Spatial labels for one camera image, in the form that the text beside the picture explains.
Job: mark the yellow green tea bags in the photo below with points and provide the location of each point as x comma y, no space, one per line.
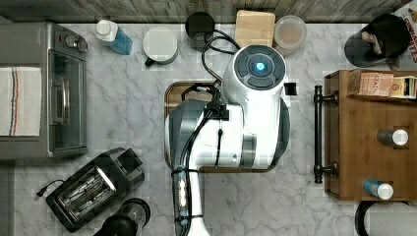
403,87

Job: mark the dark spice shaker white cap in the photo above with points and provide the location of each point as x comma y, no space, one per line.
396,137

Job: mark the striped white towel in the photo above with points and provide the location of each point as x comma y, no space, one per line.
20,101

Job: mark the black drawer handle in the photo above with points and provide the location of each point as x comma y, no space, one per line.
319,169

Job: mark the black two-slot toaster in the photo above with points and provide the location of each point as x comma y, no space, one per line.
95,187

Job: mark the cereal jar with clear lid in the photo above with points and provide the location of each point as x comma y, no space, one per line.
289,34

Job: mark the dark metal cup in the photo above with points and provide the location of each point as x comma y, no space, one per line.
199,28

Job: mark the wooden cutting board tray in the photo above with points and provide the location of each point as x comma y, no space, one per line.
179,91

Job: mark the wooden tea bag organizer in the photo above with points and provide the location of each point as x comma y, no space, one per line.
390,99

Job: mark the silver toaster oven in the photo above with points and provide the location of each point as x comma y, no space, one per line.
61,55

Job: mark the red snack bag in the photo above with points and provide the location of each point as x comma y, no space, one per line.
408,13

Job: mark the wooden spatula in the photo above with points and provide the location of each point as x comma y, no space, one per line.
372,39

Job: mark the black coffee grinder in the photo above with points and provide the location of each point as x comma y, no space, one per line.
128,220

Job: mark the brown tea bags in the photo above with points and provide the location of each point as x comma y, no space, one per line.
369,83

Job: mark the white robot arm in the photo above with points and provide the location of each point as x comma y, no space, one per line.
244,126

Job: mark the white mug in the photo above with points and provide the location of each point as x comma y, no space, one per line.
160,45

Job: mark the blue liquid bottle white cap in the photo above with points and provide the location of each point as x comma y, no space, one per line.
114,37

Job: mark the blue spice shaker white cap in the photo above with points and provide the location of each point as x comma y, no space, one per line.
383,191

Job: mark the black round pan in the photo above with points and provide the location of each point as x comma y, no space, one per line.
385,219

